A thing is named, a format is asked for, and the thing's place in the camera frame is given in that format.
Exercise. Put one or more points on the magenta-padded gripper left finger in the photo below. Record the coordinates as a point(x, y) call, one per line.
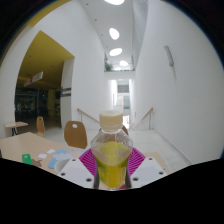
point(75, 172)

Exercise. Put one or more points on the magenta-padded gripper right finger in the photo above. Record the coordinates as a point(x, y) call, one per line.
point(148, 172)

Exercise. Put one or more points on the yellow drink bottle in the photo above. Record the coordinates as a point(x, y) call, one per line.
point(111, 160)

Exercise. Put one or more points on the blue illustrated paper sheet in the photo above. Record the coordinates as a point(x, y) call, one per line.
point(61, 154)

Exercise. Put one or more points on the small white paper card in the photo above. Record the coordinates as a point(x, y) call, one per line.
point(50, 151)
point(42, 155)

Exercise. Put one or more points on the small green box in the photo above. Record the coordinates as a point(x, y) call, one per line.
point(27, 159)

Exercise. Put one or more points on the wooden stair handrail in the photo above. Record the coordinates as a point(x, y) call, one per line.
point(87, 115)
point(145, 116)

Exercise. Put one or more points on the small wooden side table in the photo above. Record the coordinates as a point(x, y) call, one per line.
point(16, 124)

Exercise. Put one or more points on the hanging white sign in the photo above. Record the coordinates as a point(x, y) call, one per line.
point(33, 79)

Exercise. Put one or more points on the green potted plant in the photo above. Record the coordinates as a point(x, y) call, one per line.
point(108, 66)

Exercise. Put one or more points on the round ceiling lights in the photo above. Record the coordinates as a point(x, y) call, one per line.
point(114, 33)

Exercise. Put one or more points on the dark wall sign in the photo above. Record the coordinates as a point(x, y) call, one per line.
point(66, 92)

